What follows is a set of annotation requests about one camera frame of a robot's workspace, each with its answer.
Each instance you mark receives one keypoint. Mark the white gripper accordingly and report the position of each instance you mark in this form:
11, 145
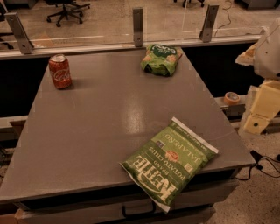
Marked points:
269, 55

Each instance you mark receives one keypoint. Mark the green rice chip bag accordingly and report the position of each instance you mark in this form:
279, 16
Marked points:
161, 59

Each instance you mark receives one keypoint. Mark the green jalapeno chip bag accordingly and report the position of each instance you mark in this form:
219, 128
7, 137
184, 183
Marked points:
165, 165

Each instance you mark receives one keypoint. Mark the roll of tape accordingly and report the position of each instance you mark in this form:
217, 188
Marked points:
231, 98

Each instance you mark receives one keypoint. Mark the orange soda can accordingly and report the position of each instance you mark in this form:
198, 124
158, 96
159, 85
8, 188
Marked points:
60, 71

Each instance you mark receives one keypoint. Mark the black office chair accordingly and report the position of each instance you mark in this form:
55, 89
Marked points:
69, 9

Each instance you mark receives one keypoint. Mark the glass barrier panel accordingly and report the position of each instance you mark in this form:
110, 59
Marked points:
108, 22

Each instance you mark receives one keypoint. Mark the right metal bracket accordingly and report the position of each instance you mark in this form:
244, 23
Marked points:
207, 29

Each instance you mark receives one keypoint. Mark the metal bracket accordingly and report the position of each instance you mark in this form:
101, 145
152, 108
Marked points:
138, 26
207, 29
24, 44

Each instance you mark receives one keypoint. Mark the middle metal bracket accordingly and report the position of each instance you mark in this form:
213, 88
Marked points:
138, 26

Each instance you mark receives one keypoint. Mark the black drawer handle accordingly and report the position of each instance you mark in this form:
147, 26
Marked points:
130, 212

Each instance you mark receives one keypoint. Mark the left metal bracket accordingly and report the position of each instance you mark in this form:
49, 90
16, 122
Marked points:
24, 44

